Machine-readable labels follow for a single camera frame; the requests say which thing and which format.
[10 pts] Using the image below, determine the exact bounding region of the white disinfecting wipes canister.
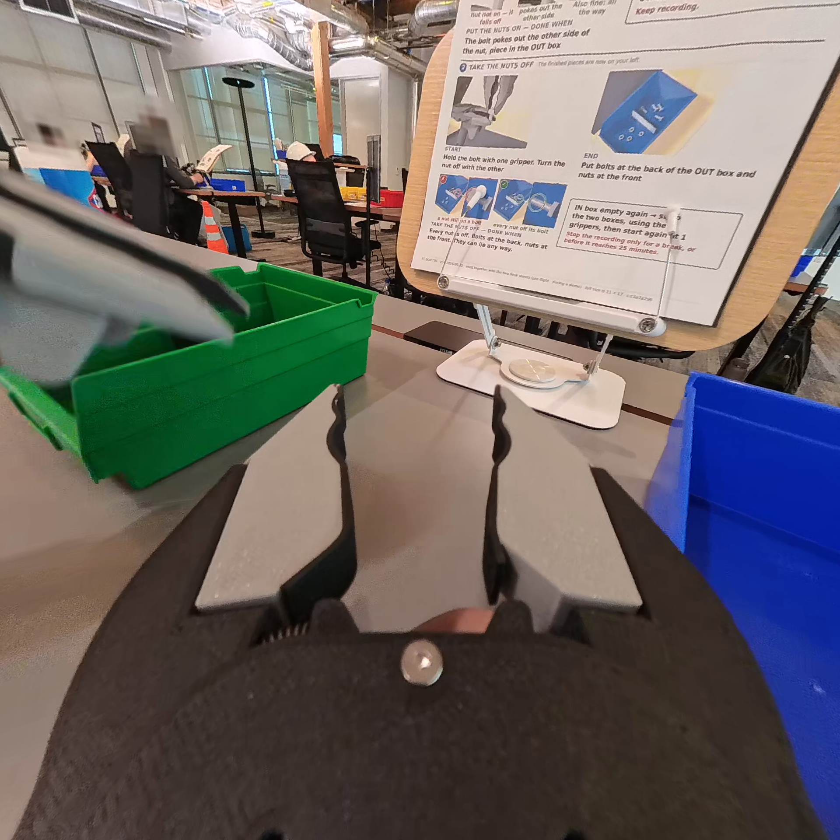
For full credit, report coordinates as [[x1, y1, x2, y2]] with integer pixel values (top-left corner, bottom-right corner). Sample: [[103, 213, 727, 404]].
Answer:
[[36, 164, 99, 211]]

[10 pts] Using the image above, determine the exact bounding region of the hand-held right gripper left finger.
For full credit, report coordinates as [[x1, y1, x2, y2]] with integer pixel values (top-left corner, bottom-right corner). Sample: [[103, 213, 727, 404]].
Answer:
[[195, 384, 358, 621]]

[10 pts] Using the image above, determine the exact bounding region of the black floor lamp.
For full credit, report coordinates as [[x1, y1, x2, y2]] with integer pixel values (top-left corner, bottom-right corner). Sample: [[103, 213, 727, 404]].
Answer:
[[222, 75, 277, 238]]

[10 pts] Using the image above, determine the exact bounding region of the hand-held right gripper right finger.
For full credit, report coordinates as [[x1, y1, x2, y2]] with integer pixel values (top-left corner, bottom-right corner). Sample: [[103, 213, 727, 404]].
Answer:
[[482, 385, 643, 634]]

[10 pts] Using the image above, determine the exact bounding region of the green plastic bin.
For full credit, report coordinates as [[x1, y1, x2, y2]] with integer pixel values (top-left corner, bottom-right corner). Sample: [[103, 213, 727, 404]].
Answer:
[[0, 262, 379, 490]]

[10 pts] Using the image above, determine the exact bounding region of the orange traffic cone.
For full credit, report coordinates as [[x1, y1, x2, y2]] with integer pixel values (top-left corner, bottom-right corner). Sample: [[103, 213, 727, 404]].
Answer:
[[200, 200, 229, 256]]

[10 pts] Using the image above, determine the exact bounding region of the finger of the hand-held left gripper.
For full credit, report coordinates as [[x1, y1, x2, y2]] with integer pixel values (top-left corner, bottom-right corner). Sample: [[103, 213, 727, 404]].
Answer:
[[0, 215, 236, 388], [0, 167, 252, 319]]

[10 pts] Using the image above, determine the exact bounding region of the black office chair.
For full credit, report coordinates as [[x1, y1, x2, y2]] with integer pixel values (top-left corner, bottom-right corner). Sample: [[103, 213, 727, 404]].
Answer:
[[285, 157, 382, 290]]

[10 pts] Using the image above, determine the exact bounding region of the blue plastic bin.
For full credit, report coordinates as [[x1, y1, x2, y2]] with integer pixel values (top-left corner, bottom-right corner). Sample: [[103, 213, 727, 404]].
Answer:
[[646, 371, 840, 840]]

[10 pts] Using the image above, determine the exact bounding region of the black bag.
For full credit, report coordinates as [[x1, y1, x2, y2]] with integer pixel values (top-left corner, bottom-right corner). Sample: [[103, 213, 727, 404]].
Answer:
[[745, 295, 828, 395]]

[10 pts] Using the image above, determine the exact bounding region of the dark desk cable cover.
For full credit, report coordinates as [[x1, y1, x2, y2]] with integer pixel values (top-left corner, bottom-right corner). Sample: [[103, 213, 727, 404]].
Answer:
[[403, 320, 467, 352]]

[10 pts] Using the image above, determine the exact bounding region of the printed instruction sheet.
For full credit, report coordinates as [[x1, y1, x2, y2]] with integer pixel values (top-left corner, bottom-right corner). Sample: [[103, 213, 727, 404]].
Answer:
[[410, 0, 840, 327]]

